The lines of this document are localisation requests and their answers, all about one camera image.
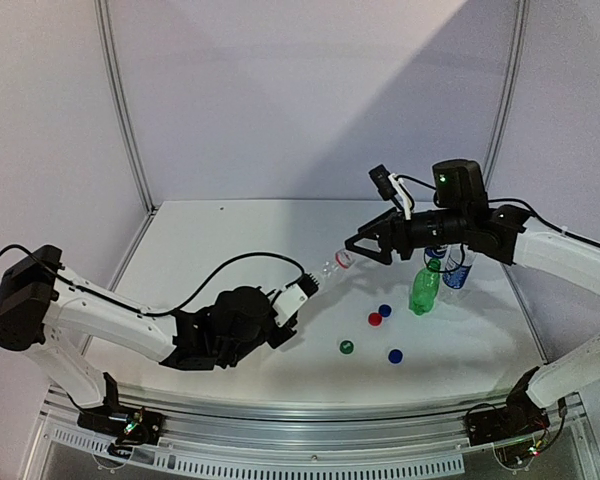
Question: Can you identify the clear bottle small blue label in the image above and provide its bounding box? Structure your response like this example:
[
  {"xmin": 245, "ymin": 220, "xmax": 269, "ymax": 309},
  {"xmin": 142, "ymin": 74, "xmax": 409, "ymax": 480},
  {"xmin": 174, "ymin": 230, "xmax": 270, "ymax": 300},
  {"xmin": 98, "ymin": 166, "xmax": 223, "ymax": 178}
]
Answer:
[{"xmin": 442, "ymin": 244, "xmax": 476, "ymax": 290}]

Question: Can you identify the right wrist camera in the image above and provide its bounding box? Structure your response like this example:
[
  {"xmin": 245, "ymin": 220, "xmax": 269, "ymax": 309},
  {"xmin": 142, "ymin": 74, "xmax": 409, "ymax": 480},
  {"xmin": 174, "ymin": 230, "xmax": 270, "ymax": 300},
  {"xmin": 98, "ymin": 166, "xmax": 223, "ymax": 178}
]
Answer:
[{"xmin": 369, "ymin": 165, "xmax": 415, "ymax": 220}]

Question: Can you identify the left aluminium corner post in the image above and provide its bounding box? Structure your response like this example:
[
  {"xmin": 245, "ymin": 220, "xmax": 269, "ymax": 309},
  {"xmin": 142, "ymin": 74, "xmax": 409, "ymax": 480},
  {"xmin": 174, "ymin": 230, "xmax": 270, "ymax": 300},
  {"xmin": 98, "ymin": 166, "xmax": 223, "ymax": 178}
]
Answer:
[{"xmin": 94, "ymin": 0, "xmax": 157, "ymax": 215}]

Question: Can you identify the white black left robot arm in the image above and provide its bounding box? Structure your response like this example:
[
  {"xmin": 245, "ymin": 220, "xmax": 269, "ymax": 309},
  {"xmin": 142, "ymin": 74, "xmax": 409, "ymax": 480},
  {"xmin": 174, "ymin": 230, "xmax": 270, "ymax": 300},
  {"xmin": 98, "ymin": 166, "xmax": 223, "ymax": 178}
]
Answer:
[{"xmin": 0, "ymin": 245, "xmax": 309, "ymax": 434}]

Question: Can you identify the clear Pepsi bottle blue label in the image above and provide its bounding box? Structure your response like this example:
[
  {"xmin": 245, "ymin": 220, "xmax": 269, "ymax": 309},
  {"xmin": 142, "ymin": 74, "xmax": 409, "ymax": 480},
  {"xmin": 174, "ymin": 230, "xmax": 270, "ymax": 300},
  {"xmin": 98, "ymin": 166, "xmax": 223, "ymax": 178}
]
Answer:
[{"xmin": 424, "ymin": 245, "xmax": 451, "ymax": 265}]

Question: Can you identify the green plastic bottle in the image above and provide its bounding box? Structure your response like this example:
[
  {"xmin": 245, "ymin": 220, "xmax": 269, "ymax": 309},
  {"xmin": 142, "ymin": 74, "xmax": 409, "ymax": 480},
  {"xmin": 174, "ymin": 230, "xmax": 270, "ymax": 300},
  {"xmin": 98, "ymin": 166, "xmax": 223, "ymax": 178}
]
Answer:
[{"xmin": 409, "ymin": 258, "xmax": 441, "ymax": 316}]

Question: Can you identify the aluminium corner post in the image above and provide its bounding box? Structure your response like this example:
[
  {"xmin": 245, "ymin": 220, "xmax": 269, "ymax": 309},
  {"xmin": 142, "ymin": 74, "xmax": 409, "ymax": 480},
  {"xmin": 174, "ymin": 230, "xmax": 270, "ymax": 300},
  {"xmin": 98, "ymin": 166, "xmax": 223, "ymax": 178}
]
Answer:
[
  {"xmin": 483, "ymin": 0, "xmax": 530, "ymax": 185},
  {"xmin": 94, "ymin": 0, "xmax": 157, "ymax": 215}
]

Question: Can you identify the clear bottle red label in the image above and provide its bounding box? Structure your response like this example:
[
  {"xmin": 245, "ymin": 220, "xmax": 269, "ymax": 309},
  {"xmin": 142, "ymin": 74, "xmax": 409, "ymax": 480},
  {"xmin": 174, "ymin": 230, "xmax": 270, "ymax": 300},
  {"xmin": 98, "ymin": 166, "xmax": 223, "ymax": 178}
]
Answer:
[{"xmin": 315, "ymin": 249, "xmax": 356, "ymax": 293}]

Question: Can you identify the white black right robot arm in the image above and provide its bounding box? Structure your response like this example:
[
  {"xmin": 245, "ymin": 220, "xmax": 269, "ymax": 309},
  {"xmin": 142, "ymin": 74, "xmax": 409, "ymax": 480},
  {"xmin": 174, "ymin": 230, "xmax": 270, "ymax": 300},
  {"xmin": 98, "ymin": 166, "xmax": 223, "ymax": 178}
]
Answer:
[{"xmin": 345, "ymin": 159, "xmax": 600, "ymax": 440}]

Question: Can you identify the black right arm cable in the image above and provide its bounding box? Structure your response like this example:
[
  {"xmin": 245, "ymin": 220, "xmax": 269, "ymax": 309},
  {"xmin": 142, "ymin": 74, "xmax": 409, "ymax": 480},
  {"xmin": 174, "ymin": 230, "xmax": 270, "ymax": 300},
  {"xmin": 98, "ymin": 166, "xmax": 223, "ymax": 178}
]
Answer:
[{"xmin": 394, "ymin": 174, "xmax": 600, "ymax": 274}]

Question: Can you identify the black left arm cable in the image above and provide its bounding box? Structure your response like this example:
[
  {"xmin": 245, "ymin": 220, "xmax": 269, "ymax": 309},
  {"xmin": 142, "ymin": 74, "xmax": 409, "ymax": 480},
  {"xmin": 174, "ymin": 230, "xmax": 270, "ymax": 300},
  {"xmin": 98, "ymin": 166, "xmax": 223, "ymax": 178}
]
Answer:
[{"xmin": 0, "ymin": 243, "xmax": 309, "ymax": 317}]

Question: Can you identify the red bottle cap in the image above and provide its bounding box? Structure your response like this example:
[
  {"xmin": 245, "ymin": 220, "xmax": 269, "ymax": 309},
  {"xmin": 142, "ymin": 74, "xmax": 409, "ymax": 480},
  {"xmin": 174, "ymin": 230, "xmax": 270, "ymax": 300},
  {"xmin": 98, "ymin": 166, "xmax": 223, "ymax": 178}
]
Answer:
[{"xmin": 368, "ymin": 312, "xmax": 383, "ymax": 327}]

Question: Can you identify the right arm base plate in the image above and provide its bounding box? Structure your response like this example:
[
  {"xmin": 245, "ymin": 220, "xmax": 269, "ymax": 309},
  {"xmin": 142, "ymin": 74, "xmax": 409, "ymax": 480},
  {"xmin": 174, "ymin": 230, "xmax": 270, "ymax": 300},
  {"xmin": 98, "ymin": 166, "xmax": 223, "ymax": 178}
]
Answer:
[{"xmin": 463, "ymin": 397, "xmax": 568, "ymax": 455}]

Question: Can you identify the aluminium front rail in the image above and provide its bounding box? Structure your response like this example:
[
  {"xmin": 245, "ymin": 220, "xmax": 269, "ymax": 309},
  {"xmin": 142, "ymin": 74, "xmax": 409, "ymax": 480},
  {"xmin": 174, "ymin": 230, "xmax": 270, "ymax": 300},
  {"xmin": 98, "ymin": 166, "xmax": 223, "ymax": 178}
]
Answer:
[{"xmin": 22, "ymin": 386, "xmax": 600, "ymax": 479}]

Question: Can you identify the blue Pepsi bottle cap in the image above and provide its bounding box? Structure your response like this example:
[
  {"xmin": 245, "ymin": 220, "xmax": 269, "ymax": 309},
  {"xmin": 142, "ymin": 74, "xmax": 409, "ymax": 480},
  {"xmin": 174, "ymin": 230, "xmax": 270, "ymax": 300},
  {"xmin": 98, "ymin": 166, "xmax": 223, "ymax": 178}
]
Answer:
[{"xmin": 378, "ymin": 304, "xmax": 392, "ymax": 318}]

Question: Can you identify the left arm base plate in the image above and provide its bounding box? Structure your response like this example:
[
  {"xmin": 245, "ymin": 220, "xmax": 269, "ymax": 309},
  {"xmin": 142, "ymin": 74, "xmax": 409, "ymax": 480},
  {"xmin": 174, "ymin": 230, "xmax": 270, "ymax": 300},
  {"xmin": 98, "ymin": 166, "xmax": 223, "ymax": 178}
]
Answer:
[{"xmin": 77, "ymin": 406, "xmax": 165, "ymax": 446}]

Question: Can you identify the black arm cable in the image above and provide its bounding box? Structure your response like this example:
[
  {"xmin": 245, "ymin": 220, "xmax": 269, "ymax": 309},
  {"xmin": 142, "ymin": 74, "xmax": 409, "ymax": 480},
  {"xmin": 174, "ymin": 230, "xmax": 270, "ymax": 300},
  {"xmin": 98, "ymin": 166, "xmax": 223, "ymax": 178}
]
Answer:
[
  {"xmin": 0, "ymin": 243, "xmax": 309, "ymax": 317},
  {"xmin": 394, "ymin": 174, "xmax": 600, "ymax": 274}
]

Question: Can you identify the right aluminium corner post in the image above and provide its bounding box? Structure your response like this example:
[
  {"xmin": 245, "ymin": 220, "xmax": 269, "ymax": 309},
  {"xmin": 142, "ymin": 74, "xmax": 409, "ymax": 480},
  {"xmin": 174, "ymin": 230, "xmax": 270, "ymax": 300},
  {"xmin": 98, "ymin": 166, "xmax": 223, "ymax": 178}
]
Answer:
[{"xmin": 483, "ymin": 0, "xmax": 530, "ymax": 185}]

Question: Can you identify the green bottle cap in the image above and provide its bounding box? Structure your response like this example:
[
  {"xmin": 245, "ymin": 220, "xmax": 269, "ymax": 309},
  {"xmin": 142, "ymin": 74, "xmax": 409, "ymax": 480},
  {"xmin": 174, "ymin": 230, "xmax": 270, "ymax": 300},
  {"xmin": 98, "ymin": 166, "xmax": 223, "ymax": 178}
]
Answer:
[{"xmin": 339, "ymin": 339, "xmax": 355, "ymax": 355}]

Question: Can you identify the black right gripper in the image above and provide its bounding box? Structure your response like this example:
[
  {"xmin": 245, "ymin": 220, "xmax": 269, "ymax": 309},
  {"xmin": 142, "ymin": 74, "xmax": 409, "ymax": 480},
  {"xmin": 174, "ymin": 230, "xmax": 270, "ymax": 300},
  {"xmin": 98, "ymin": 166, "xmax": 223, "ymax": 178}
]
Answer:
[{"xmin": 344, "ymin": 208, "xmax": 468, "ymax": 265}]

